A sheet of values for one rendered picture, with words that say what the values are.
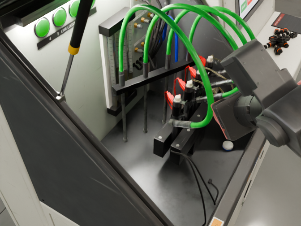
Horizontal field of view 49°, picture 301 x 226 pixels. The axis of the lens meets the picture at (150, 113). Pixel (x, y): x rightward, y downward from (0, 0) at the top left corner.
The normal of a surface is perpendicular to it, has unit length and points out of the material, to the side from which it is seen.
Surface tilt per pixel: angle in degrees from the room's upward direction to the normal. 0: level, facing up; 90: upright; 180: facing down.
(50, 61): 90
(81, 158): 90
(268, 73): 47
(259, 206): 0
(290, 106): 27
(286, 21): 0
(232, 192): 0
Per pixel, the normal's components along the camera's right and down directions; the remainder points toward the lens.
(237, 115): -0.93, 0.33
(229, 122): 0.17, -0.01
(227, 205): 0.01, -0.72
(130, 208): -0.51, 0.59
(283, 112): -0.47, -0.62
